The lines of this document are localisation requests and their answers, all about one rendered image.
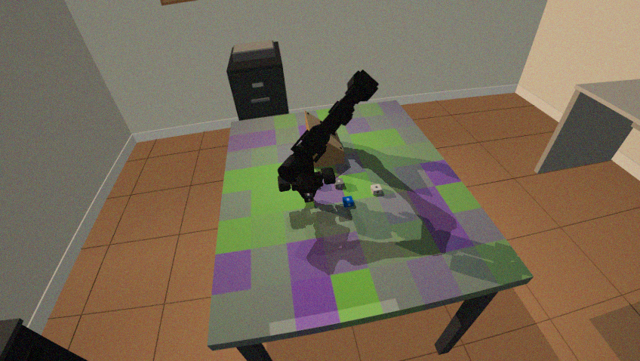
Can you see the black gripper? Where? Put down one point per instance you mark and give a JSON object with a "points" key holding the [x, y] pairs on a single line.
{"points": [[326, 173]]}

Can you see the blue block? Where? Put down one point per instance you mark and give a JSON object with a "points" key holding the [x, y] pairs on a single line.
{"points": [[348, 201]]}

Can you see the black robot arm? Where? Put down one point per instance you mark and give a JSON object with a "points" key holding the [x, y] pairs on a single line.
{"points": [[361, 87]]}

